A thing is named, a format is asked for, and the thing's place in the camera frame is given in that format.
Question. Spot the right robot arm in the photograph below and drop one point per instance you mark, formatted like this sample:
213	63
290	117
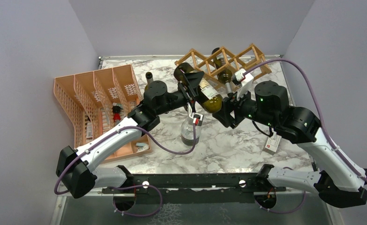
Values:
340	183

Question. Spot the small white cardboard box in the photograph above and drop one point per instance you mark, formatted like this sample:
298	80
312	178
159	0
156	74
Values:
271	144

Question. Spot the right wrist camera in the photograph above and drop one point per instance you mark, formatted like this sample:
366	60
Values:
244	80

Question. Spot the round clear bottle silver cap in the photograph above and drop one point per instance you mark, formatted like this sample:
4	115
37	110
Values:
190	134

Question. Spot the wooden wine rack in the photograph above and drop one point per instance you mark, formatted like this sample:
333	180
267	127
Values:
248	58

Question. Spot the dark wine bottle front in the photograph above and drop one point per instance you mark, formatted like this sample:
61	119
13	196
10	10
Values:
225	75

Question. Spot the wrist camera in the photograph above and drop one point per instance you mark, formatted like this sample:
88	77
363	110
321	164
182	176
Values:
244	80
193	117

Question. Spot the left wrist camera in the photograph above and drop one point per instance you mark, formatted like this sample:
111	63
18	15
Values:
193	117

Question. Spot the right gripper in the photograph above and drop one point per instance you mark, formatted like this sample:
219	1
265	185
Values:
230	104

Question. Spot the black mounting rail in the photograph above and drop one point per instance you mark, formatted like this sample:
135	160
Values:
191	188

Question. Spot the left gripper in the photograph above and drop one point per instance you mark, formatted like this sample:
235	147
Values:
194	79

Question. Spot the dark wine bottle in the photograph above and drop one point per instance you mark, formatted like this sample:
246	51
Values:
208	98
225	75

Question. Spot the green wine bottle back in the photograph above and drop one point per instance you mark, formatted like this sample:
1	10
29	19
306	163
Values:
149	77

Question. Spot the peach plastic organizer tray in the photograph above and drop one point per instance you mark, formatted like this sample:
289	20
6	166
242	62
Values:
87	99

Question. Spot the red black small item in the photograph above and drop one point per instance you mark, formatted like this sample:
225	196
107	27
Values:
116	109

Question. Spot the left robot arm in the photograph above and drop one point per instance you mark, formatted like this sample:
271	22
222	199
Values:
77	169

